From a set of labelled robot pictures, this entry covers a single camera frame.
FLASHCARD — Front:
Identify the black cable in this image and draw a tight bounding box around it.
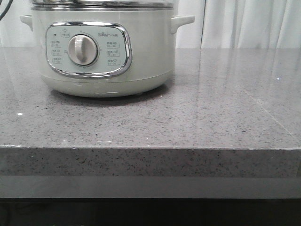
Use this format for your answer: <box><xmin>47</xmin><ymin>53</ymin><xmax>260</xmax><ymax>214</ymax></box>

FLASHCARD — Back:
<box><xmin>0</xmin><ymin>0</ymin><xmax>14</xmax><ymax>21</ymax></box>

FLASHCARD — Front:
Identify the glass pot lid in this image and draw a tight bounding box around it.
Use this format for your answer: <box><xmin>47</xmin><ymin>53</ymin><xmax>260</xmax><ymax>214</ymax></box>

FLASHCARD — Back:
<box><xmin>31</xmin><ymin>0</ymin><xmax>174</xmax><ymax>11</ymax></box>

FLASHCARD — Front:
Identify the pale green electric cooking pot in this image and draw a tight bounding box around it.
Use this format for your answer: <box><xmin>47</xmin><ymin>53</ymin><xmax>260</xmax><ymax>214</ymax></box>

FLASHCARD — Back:
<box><xmin>19</xmin><ymin>7</ymin><xmax>196</xmax><ymax>98</ymax></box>

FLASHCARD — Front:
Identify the white pleated curtain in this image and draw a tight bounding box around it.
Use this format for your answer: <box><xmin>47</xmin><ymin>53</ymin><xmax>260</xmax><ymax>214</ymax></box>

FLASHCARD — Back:
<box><xmin>0</xmin><ymin>0</ymin><xmax>301</xmax><ymax>48</ymax></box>

